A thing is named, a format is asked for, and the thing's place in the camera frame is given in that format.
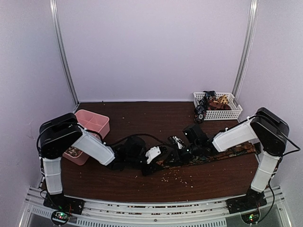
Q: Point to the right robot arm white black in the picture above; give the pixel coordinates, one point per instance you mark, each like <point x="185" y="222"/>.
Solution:
<point x="264" y="132"/>

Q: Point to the yellow patterned tie in basket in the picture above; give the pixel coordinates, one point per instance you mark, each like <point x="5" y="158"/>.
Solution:
<point x="222" y="100"/>

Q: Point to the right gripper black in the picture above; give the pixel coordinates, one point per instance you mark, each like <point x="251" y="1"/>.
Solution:
<point x="174" y="154"/>

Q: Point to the pink divided organizer box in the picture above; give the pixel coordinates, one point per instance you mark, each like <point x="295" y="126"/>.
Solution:
<point x="92" y="121"/>

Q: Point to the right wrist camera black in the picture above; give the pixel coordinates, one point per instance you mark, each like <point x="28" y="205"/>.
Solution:
<point x="195" y="136"/>

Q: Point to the cream paisley rolled tie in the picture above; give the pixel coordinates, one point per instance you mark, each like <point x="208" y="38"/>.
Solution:
<point x="73" y="152"/>

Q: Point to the right aluminium frame post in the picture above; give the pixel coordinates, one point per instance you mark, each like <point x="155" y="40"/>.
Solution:
<point x="248" y="40"/>

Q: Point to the navy floral tie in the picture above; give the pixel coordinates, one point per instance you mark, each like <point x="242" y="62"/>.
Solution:
<point x="201" y="101"/>

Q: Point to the right arm base board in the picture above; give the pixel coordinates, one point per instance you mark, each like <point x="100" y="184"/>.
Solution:
<point x="247" y="207"/>

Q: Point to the brown green patterned tie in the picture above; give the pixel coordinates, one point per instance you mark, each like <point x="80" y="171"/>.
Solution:
<point x="238" y="150"/>

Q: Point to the aluminium front rail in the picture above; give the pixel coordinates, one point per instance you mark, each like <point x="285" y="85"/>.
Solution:
<point x="205" y="213"/>

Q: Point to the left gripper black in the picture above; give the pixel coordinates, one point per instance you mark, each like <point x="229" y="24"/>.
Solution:
<point x="150" y="169"/>

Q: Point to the white perforated plastic basket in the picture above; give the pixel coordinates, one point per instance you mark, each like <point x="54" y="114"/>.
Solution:
<point x="232" y="114"/>

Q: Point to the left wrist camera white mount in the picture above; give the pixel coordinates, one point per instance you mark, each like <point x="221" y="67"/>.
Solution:
<point x="154" y="152"/>

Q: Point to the left aluminium frame post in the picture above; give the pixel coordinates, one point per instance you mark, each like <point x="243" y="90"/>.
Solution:
<point x="58" y="32"/>

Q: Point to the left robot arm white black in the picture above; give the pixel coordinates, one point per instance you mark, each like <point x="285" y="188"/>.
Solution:
<point x="85" y="131"/>

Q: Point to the aluminium frame post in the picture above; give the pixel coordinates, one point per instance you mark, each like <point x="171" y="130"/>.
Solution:
<point x="248" y="40"/>
<point x="58" y="32"/>

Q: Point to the brown patterned tie in basket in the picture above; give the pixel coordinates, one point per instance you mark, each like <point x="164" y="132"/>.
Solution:
<point x="211" y="105"/>

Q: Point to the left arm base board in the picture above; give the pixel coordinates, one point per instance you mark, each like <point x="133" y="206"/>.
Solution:
<point x="64" y="208"/>

